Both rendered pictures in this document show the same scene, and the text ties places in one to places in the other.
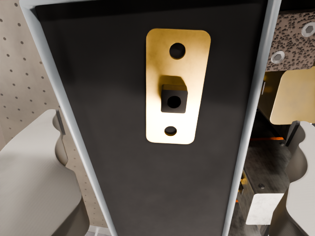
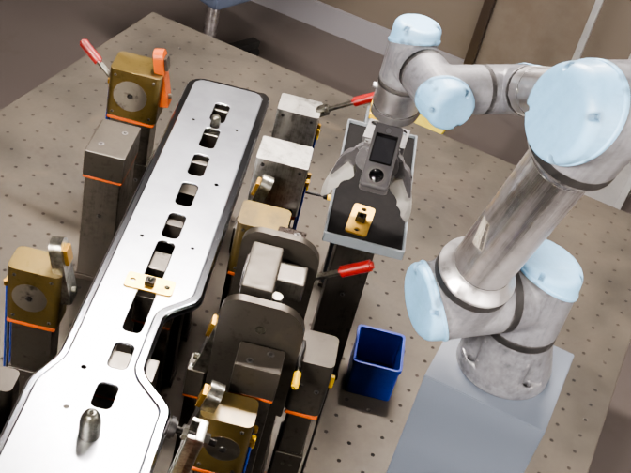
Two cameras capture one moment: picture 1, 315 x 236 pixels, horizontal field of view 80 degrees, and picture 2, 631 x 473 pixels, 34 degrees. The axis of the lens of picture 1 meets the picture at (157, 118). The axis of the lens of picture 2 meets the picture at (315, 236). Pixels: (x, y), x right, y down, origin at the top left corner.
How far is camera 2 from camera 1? 1.67 m
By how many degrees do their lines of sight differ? 20
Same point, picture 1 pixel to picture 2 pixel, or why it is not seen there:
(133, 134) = (380, 213)
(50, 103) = not seen: hidden behind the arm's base
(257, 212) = (305, 155)
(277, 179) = (284, 175)
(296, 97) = (276, 220)
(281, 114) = (284, 213)
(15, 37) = not seen: hidden behind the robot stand
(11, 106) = (583, 387)
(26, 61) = not seen: hidden behind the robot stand
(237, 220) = (292, 138)
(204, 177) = (350, 188)
